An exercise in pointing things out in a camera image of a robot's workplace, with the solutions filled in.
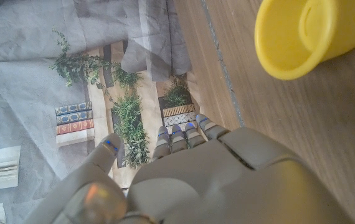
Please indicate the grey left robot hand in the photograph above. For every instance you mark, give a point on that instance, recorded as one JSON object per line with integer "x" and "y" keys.
{"x": 227, "y": 186}

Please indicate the yellow plastic cup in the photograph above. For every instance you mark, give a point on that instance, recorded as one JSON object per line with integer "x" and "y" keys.
{"x": 277, "y": 40}

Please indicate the printed fabric backdrop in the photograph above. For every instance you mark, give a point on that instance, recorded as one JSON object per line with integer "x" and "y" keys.
{"x": 25, "y": 46}

